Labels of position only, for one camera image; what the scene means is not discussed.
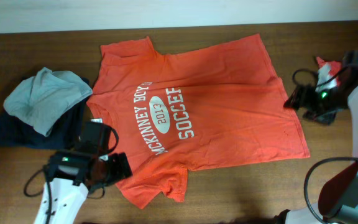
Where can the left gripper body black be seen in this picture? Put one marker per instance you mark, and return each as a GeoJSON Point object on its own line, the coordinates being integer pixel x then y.
{"type": "Point", "coordinates": [117, 170]}

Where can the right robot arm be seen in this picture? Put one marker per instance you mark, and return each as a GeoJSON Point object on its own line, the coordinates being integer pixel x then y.
{"type": "Point", "coordinates": [338, 198]}

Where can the orange soccer t-shirt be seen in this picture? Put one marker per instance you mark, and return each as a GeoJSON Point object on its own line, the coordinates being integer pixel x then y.
{"type": "Point", "coordinates": [217, 107]}

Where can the dark navy folded garment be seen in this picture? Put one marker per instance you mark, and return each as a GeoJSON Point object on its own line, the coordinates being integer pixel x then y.
{"type": "Point", "coordinates": [64, 134]}

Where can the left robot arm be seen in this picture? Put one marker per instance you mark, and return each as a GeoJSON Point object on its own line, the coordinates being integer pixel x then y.
{"type": "Point", "coordinates": [71, 176]}

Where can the red shirt at right edge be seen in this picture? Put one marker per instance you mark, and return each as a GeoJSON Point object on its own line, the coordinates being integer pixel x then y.
{"type": "Point", "coordinates": [328, 67]}

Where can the light grey folded shirt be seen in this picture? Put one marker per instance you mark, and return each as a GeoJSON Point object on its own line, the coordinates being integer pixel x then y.
{"type": "Point", "coordinates": [41, 100]}

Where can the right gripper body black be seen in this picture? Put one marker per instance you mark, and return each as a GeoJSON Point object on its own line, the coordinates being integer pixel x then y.
{"type": "Point", "coordinates": [321, 107]}

